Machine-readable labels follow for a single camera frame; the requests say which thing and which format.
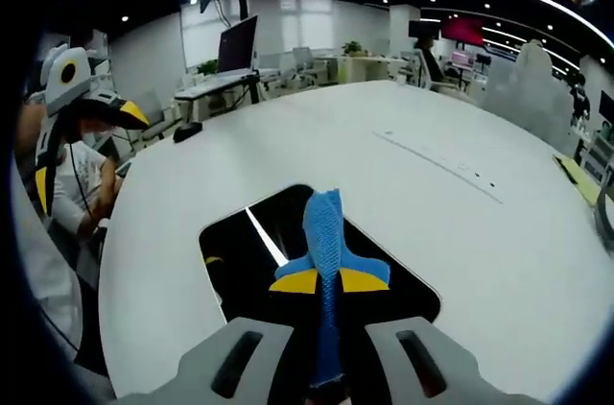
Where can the wide frosted divider panel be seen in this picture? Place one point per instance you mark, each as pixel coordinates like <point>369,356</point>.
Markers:
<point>527,102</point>

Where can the person's white shirt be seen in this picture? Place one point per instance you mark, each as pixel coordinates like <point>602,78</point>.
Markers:
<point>43,270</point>

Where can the black mirror with white frame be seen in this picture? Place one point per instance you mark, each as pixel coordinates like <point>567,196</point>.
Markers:
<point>240,251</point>

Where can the grey curved plastic piece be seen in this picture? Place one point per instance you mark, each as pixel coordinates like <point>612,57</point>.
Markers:
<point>605,213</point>

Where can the white office chair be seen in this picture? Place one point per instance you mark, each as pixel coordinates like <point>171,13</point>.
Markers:
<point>448,81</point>

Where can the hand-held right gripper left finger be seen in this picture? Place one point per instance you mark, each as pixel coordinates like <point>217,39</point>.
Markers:
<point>278,357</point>

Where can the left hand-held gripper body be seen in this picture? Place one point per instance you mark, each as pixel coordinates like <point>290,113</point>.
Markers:
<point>69,83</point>

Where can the dark desk monitor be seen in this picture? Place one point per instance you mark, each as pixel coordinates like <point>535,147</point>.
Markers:
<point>237,45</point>

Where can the green potted plant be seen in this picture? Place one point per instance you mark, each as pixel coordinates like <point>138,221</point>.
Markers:
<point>352,48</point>
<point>207,67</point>

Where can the small black device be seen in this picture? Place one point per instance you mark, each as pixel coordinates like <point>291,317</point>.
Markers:
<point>187,131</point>

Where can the black monitor on tripod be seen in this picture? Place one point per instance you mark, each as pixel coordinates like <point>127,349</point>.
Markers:
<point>423,29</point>

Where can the white standing desk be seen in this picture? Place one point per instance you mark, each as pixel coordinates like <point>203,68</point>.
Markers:
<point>216,86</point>

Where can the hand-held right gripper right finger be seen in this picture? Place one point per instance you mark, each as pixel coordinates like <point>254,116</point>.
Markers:
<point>384,376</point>

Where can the blue cleaning cloth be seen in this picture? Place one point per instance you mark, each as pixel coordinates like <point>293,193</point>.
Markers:
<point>326,232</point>

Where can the red wall screen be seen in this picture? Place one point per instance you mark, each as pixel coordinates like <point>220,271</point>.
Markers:
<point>463,30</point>

